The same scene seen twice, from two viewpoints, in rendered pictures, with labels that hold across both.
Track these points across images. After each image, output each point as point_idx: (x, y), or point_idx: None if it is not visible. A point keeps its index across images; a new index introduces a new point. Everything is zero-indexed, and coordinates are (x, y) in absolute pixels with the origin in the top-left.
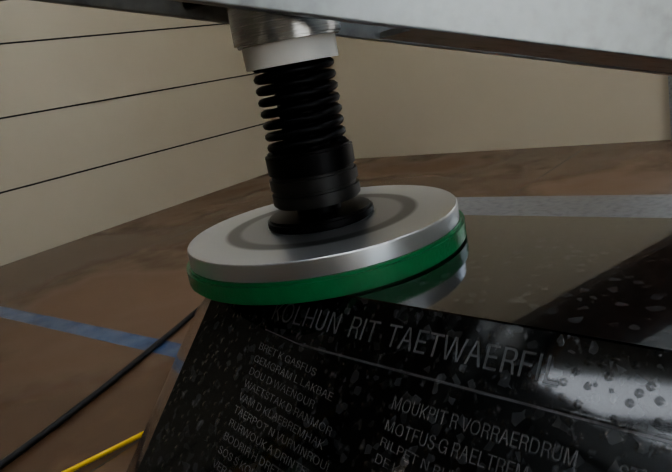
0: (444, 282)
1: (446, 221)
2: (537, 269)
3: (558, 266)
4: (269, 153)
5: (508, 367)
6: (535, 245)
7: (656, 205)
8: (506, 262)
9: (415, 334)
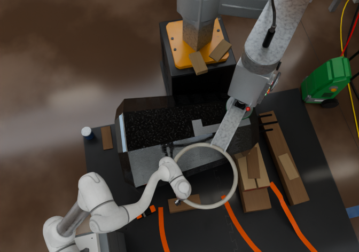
0: (222, 105)
1: (227, 109)
2: (217, 110)
3: (216, 111)
4: None
5: (212, 101)
6: (221, 115)
7: (218, 127)
8: (220, 110)
9: (219, 101)
